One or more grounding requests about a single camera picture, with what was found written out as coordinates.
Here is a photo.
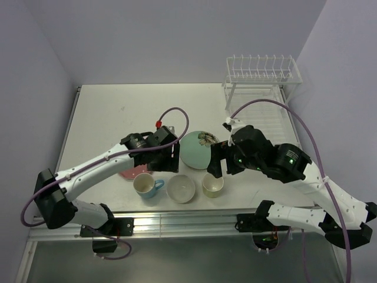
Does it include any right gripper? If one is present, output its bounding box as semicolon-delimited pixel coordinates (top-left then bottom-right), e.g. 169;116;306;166
206;139;262;177

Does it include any green floral plate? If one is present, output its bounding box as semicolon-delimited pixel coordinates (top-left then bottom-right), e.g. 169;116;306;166
180;131;219;170

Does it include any beige bowl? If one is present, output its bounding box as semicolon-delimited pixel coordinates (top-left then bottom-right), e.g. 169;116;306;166
166;175;196;204

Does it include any yellow mug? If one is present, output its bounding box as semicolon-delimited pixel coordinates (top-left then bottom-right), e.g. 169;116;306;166
202;173;224;198

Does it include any blue mug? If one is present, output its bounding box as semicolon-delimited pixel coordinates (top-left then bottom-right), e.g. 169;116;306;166
133;173;165;199

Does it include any pink polka dot plate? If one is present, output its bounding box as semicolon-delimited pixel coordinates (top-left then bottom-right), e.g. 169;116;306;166
119;164;150;180

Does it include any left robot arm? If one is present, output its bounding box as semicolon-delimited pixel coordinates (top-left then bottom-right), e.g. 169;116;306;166
35;126;180;235

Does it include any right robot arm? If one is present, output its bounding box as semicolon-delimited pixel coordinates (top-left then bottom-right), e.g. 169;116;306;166
207;125;376;249

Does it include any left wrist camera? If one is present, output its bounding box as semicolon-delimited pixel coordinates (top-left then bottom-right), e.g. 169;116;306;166
156;120;176;135

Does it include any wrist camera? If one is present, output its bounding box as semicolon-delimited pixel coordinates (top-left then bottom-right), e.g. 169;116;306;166
156;120;176;135
222;117;239;147

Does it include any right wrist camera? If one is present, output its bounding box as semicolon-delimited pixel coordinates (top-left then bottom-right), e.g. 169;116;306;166
222;117;239;147

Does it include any aluminium rail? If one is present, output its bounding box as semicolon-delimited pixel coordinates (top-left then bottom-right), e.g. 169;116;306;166
28;206;325;242

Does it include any white wire dish rack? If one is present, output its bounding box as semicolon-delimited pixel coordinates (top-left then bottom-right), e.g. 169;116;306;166
222;55;302;147

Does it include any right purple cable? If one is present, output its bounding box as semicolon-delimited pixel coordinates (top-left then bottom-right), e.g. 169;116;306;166
229;99;352;283

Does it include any purple cable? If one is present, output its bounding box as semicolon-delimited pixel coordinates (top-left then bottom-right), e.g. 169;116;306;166
21;107;190;228
229;99;352;283

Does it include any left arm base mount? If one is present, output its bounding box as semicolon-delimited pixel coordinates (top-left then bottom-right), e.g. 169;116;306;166
80;217;134;260

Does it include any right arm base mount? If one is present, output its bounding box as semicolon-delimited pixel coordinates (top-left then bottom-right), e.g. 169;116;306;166
234;213;291;254

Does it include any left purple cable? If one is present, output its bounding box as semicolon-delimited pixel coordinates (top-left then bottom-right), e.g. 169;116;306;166
21;107;190;228

